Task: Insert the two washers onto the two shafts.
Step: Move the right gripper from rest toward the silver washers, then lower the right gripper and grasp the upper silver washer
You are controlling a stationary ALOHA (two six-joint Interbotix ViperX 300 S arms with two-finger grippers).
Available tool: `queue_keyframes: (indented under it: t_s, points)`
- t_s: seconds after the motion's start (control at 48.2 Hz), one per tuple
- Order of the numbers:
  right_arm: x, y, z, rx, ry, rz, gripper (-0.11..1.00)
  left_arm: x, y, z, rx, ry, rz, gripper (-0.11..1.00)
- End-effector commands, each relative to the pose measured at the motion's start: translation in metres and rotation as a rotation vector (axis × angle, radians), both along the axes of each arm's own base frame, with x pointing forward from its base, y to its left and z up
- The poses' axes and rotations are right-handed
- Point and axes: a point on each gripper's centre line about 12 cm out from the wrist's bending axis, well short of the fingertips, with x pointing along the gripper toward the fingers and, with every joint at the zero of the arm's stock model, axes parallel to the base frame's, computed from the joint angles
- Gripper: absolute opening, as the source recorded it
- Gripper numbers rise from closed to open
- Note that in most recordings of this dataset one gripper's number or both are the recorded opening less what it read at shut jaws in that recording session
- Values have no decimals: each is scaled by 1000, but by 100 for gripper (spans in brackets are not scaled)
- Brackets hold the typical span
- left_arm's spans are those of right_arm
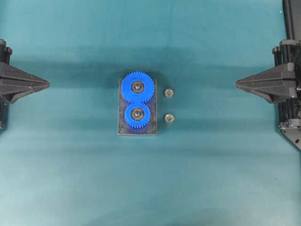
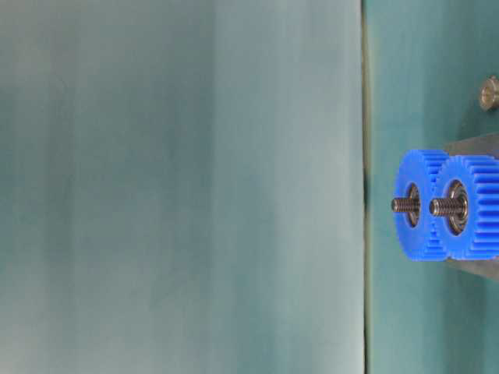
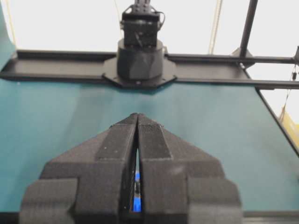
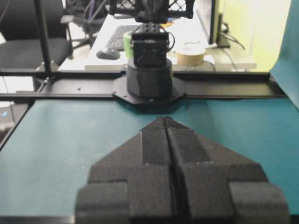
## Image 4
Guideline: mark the black vertical frame post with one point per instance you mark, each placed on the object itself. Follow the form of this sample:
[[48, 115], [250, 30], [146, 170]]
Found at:
[[43, 33]]

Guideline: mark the brown packing tape roll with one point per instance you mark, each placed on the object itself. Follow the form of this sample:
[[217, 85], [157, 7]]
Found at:
[[189, 55]]

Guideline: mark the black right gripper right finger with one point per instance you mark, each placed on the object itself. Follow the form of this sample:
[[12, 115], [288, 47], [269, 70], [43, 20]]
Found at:
[[221, 186]]

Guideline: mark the black office chair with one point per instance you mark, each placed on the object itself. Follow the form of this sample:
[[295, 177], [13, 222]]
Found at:
[[18, 25]]

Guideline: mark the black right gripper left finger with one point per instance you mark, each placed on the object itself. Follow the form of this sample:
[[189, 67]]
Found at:
[[131, 184]]

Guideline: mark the white desk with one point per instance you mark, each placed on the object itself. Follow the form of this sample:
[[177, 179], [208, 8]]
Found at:
[[155, 48]]

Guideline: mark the black computer keyboard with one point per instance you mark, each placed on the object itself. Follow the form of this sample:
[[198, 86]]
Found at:
[[116, 40]]

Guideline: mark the black computer mouse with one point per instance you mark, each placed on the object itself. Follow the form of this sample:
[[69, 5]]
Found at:
[[108, 54]]

